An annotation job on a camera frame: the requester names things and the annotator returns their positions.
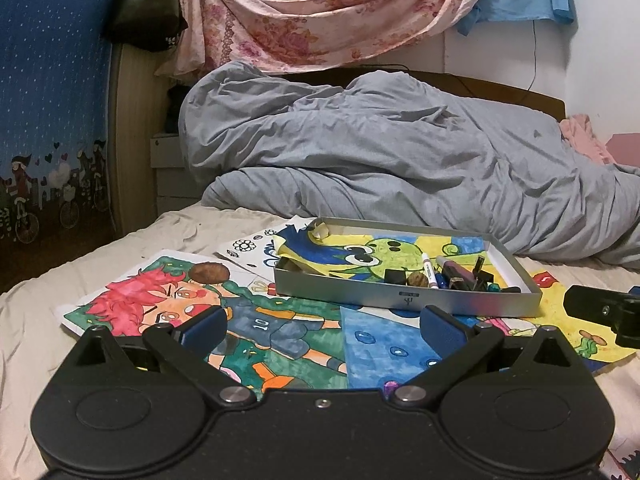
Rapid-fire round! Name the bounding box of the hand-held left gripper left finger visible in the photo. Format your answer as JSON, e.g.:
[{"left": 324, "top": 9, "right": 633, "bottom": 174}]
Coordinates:
[{"left": 65, "top": 305, "right": 258, "bottom": 406}]

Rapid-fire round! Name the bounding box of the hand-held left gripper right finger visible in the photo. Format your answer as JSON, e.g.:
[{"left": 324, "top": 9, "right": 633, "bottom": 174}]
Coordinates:
[{"left": 387, "top": 304, "right": 583, "bottom": 406}]

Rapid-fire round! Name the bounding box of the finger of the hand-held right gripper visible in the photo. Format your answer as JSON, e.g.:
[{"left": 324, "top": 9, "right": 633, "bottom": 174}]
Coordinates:
[{"left": 562, "top": 285, "right": 640, "bottom": 328}]

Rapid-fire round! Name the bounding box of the white marker red tip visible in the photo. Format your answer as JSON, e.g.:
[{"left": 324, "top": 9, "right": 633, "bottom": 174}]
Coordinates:
[{"left": 421, "top": 254, "right": 441, "bottom": 290}]

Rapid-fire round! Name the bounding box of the blue painted drawing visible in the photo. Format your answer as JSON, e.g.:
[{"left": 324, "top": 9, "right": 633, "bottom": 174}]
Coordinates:
[{"left": 340, "top": 305, "right": 451, "bottom": 391}]

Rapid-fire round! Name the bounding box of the flower colouring sheet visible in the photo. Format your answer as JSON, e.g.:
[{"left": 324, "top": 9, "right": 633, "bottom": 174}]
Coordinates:
[{"left": 215, "top": 215, "right": 321, "bottom": 291}]

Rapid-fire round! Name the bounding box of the green frog drawing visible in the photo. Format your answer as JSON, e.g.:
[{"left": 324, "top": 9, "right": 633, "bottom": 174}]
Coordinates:
[{"left": 272, "top": 224, "right": 488, "bottom": 281}]

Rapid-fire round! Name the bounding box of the pink pillow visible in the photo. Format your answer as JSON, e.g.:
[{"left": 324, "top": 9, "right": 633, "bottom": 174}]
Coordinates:
[{"left": 604, "top": 132, "right": 640, "bottom": 167}]

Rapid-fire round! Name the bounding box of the pink crumpled cloth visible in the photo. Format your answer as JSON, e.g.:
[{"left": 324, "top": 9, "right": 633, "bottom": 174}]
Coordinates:
[{"left": 557, "top": 114, "right": 618, "bottom": 166}]

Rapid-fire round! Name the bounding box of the grey duvet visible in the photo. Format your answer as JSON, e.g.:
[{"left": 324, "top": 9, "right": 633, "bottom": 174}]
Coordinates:
[{"left": 177, "top": 60, "right": 640, "bottom": 267}]

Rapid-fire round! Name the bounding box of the white bedside cabinet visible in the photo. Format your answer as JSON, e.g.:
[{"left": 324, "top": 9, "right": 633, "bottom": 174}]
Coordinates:
[{"left": 150, "top": 130, "right": 211, "bottom": 218}]

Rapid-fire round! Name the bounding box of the light wooden panel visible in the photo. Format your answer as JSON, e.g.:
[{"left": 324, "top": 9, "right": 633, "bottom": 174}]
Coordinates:
[{"left": 109, "top": 40, "right": 173, "bottom": 238}]

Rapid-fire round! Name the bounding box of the dark wooden headboard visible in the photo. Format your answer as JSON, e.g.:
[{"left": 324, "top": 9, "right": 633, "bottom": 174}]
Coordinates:
[{"left": 320, "top": 64, "right": 567, "bottom": 123}]

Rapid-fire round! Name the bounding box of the blue printed curtain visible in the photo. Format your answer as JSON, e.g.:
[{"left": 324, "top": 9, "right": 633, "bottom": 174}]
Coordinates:
[{"left": 0, "top": 0, "right": 141, "bottom": 296}]

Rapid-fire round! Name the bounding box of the black hanging bag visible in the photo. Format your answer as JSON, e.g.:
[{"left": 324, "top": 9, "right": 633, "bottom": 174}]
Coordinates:
[{"left": 102, "top": 0, "right": 190, "bottom": 53}]

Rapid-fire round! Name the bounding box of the pink floral cloth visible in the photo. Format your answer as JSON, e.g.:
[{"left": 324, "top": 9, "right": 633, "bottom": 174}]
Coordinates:
[{"left": 155, "top": 0, "right": 493, "bottom": 78}]

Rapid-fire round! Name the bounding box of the black cable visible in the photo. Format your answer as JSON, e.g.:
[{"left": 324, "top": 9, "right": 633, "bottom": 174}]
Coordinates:
[{"left": 527, "top": 17, "right": 538, "bottom": 96}]

